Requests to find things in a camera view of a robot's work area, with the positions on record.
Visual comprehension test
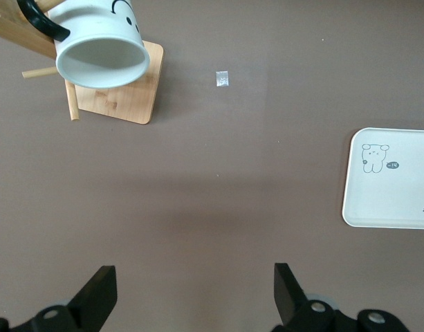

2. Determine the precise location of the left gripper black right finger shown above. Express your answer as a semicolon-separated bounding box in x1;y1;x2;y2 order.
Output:
272;263;339;332

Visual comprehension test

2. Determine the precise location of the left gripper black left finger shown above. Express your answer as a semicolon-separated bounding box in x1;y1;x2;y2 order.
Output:
28;265;118;332

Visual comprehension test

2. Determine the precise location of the white mug black handle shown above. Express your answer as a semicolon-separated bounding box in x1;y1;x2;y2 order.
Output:
16;0;151;89

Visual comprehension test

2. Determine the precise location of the cream tray with bunny print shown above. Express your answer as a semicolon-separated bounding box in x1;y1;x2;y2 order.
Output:
341;127;424;230

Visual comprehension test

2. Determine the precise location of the wooden mug stand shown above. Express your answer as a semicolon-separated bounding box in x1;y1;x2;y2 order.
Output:
0;0;165;126

